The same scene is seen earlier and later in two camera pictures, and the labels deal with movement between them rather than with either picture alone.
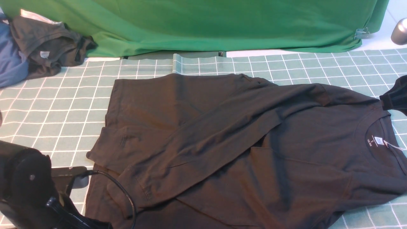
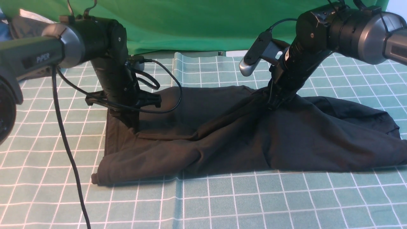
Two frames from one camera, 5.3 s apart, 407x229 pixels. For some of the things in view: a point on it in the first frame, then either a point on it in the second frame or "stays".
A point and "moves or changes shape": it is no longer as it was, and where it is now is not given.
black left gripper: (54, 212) → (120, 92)
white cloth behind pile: (26, 13) stays
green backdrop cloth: (122, 28) stays
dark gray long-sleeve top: (231, 151) moves or changes shape
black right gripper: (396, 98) → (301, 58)
